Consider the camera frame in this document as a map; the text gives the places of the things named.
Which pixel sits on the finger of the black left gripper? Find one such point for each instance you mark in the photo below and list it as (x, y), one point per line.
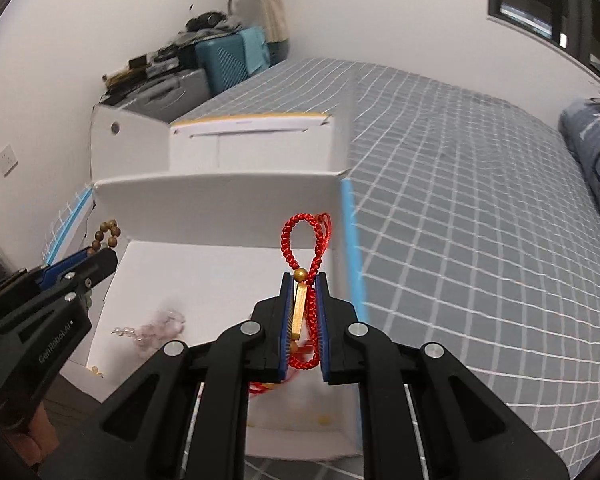
(75, 275)

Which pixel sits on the yellow white cardboard box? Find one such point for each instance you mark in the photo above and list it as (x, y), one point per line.
(201, 204)

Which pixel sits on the grey case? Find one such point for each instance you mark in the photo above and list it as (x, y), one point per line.
(170, 97)

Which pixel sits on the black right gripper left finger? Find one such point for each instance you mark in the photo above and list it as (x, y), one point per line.
(183, 413)

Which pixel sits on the beige curtain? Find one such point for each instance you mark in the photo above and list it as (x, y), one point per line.
(274, 22)

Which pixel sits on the person's left hand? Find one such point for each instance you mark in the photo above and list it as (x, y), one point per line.
(37, 441)

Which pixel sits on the grey checked bed sheet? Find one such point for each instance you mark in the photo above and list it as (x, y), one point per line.
(476, 230)

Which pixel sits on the white wall socket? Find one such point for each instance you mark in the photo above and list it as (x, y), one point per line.
(8, 160)

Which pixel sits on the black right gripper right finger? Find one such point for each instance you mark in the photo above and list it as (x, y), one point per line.
(424, 414)

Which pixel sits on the blue suitcase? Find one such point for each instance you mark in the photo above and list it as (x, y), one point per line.
(231, 59)

